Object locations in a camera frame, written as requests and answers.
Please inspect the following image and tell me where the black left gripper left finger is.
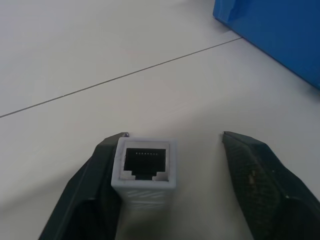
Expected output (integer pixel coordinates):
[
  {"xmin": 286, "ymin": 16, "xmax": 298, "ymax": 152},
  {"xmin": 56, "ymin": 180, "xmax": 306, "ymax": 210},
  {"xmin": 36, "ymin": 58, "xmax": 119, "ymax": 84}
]
[{"xmin": 37, "ymin": 131, "xmax": 131, "ymax": 240}]

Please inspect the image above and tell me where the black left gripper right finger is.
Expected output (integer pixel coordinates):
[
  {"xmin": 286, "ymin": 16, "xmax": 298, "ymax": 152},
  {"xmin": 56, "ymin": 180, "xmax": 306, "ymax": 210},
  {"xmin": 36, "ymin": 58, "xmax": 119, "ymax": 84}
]
[{"xmin": 221, "ymin": 131, "xmax": 320, "ymax": 240}]

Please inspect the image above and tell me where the blue plastic bin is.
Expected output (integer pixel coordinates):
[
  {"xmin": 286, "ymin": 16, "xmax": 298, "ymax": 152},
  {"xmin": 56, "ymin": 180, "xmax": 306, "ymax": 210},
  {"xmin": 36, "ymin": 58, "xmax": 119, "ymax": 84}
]
[{"xmin": 212, "ymin": 0, "xmax": 320, "ymax": 91}]

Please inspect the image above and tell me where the white ethernet coupler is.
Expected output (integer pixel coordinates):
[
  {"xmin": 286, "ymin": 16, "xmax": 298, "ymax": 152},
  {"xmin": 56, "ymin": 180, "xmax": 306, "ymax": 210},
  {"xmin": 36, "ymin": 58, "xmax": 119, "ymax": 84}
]
[{"xmin": 110, "ymin": 136, "xmax": 179, "ymax": 240}]

